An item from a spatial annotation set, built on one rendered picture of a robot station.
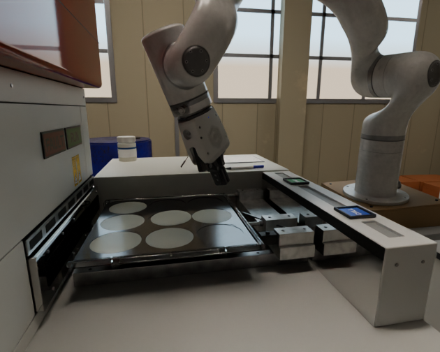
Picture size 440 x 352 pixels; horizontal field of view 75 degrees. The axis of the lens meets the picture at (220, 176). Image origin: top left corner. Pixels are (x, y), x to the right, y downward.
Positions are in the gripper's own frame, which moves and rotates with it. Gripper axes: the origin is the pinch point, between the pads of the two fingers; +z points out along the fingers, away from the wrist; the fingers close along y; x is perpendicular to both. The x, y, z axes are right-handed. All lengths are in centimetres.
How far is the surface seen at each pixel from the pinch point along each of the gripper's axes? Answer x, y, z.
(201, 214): 9.7, -0.8, 10.2
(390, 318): -31.7, -12.6, 21.9
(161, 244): 6.1, -17.9, 4.7
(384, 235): -31.6, -4.3, 11.6
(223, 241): -3.3, -11.1, 9.3
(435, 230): -40, 34, 42
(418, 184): -35, 283, 184
